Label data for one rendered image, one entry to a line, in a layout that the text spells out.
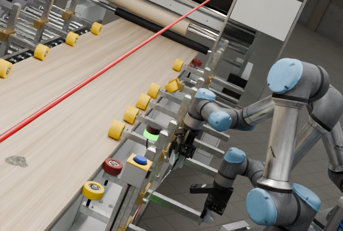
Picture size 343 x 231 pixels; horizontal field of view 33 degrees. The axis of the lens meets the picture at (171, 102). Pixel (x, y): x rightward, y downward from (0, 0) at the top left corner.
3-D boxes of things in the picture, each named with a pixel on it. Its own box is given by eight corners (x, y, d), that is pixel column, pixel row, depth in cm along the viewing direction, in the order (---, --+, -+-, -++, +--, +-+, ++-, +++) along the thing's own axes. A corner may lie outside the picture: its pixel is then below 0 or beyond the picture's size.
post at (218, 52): (195, 112, 409) (222, 51, 394) (194, 113, 406) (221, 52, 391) (191, 110, 410) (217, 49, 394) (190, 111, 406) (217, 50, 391)
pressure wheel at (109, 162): (116, 185, 247) (125, 162, 243) (111, 193, 239) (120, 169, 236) (99, 177, 248) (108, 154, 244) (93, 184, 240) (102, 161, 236)
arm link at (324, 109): (361, 109, 210) (273, 207, 220) (347, 98, 219) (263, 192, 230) (340, 93, 205) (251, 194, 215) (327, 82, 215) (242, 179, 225)
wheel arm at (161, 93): (231, 126, 332) (234, 121, 331) (231, 128, 329) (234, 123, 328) (153, 91, 336) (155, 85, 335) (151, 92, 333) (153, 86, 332)
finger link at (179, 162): (173, 175, 229) (181, 156, 227) (171, 168, 235) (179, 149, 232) (180, 178, 230) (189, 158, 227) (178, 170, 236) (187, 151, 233)
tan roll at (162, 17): (243, 58, 484) (249, 45, 480) (241, 61, 472) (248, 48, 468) (89, -9, 495) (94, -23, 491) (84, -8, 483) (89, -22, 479)
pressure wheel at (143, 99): (152, 94, 310) (146, 104, 305) (149, 103, 316) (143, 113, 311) (142, 89, 310) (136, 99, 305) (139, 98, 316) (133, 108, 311)
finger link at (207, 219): (208, 233, 236) (217, 214, 233) (195, 227, 237) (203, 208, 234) (209, 229, 239) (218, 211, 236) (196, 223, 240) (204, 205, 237)
